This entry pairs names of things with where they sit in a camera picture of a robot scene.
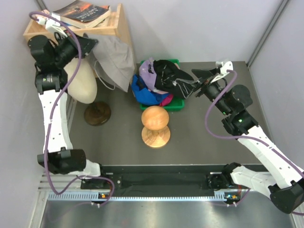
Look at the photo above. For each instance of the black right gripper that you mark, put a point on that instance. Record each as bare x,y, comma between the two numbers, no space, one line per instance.
187,87

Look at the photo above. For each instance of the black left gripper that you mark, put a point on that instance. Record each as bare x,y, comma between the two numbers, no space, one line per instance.
86,44

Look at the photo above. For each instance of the black baseball cap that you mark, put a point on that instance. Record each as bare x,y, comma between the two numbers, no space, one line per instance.
167,75

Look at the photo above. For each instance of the grey bucket hat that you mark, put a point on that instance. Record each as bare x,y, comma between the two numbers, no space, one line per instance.
113,61

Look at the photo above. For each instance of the lavender baseball cap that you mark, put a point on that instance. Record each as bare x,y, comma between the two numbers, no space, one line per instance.
147,73

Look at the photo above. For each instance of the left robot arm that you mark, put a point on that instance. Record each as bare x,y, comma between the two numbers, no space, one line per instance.
59,156

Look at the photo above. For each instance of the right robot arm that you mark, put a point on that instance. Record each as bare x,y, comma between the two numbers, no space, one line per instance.
284,184

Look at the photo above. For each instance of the blue book under stack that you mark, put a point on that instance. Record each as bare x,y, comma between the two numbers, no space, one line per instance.
70,26

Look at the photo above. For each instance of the green plastic bin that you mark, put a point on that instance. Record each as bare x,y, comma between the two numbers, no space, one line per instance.
176,104

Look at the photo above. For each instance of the dark cover paperback book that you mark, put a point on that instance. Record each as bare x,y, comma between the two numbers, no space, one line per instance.
81,14

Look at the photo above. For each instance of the magenta cap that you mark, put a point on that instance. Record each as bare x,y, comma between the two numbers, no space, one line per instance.
167,100

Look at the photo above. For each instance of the wooden shelf unit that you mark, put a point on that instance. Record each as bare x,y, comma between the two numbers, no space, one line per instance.
104,28

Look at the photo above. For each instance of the beige mannequin head stand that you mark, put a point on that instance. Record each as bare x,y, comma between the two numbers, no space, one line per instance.
83,88

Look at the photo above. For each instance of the blue cap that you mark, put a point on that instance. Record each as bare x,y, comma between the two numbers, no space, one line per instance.
142,93

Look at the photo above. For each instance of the wooden ball hat stand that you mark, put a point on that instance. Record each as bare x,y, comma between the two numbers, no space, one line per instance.
155,132

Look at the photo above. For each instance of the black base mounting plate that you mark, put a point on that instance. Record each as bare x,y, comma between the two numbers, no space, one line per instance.
161,180

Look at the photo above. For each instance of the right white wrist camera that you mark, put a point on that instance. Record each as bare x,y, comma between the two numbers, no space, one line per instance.
221,70

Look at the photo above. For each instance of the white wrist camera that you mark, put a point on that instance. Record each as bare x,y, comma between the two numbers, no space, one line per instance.
221,70
51,25

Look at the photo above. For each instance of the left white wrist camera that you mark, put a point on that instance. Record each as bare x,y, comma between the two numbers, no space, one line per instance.
51,25

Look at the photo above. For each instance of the aluminium rail with cable duct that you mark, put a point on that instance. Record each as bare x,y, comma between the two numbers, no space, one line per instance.
69,188

